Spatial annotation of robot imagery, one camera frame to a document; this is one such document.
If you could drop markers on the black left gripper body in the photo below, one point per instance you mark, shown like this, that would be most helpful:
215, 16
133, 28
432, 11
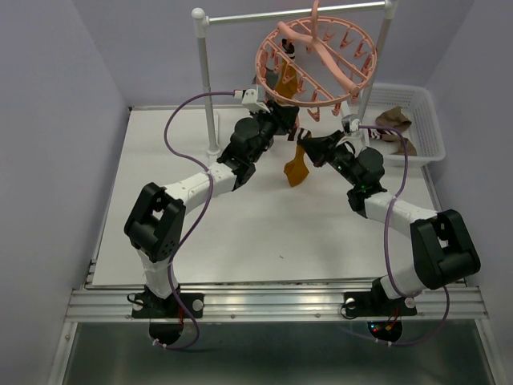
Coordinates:
274, 118

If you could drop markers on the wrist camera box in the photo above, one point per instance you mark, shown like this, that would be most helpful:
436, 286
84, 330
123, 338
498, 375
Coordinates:
351, 127
253, 99

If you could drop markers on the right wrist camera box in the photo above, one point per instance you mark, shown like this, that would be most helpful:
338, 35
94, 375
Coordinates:
351, 127

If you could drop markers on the pink round clip hanger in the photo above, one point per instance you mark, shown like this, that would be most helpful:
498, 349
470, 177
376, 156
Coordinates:
347, 43

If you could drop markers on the aluminium mounting rail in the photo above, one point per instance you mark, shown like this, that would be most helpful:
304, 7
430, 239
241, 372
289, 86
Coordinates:
277, 302

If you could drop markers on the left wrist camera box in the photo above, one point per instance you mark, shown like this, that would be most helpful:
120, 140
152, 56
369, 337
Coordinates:
253, 99

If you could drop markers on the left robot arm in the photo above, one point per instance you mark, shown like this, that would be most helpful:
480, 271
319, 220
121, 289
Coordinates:
154, 226

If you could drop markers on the white plastic basket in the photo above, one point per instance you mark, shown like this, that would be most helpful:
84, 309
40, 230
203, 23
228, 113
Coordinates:
417, 104

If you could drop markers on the white drying rack stand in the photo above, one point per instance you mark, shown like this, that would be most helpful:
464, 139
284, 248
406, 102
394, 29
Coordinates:
303, 29

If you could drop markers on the beige sock in basket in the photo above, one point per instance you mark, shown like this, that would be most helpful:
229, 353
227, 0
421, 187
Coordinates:
394, 118

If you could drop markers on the mustard brown striped sock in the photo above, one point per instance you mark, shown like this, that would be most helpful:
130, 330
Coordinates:
287, 83

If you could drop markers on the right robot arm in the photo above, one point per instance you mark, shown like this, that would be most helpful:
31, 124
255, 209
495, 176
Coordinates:
442, 249

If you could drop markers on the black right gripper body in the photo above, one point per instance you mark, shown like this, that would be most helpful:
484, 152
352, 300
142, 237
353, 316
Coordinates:
341, 160

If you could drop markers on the maroon white striped sock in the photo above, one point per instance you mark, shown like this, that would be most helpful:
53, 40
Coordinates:
381, 134

